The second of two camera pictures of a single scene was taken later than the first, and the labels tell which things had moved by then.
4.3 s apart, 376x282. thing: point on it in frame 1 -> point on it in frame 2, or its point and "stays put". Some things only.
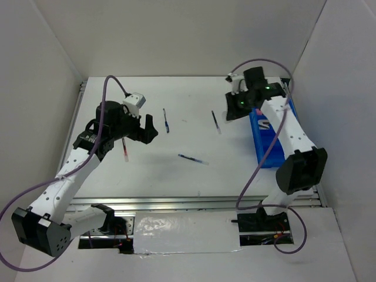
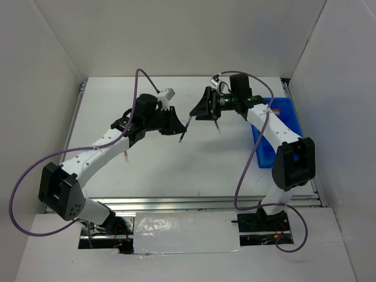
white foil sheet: [177, 232] stays put
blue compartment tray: [264, 138] stays put
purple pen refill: [217, 124] stays put
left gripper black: [145, 136] -> [174, 126]
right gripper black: [232, 112] -> [204, 107]
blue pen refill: [192, 158] -> [185, 129]
